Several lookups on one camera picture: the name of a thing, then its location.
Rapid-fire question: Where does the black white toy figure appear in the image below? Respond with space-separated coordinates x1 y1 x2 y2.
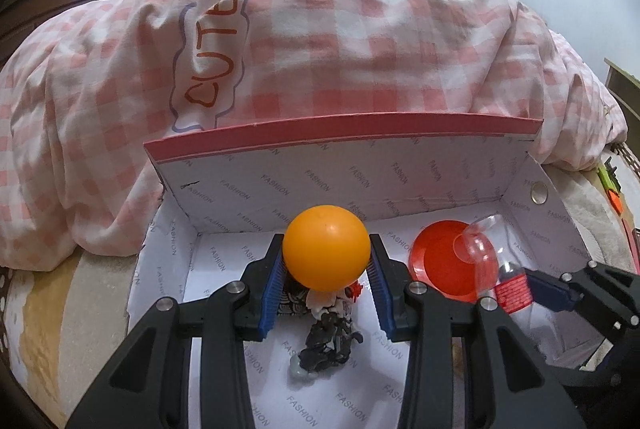
287 281 366 382

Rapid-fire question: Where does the wooden cabinet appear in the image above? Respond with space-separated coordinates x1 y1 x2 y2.
604 58 640 122

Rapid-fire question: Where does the dark wooden headboard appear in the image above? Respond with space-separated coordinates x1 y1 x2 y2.
0 0 146 64

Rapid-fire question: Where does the orange ball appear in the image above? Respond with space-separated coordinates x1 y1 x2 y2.
281 205 372 292

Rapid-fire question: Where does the brown dotted bed sheet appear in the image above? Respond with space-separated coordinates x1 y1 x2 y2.
0 249 151 429

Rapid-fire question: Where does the green orange toy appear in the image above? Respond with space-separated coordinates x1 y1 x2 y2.
597 154 626 215

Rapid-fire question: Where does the clear plastic bottle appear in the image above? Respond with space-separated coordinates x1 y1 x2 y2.
452 216 538 315

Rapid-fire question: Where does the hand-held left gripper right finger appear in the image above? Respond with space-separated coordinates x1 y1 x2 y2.
368 233 588 429

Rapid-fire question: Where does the red plastic cone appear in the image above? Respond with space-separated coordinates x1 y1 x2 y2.
409 220 501 302

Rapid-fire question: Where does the red cardboard box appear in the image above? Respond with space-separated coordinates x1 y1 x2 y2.
125 112 616 429

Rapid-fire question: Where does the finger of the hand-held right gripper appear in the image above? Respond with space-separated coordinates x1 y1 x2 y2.
525 261 640 335

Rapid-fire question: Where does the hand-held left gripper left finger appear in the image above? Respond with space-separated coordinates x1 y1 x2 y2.
65 233 287 429

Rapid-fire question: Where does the pink checked quilt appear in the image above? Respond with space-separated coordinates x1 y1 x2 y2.
0 0 628 270

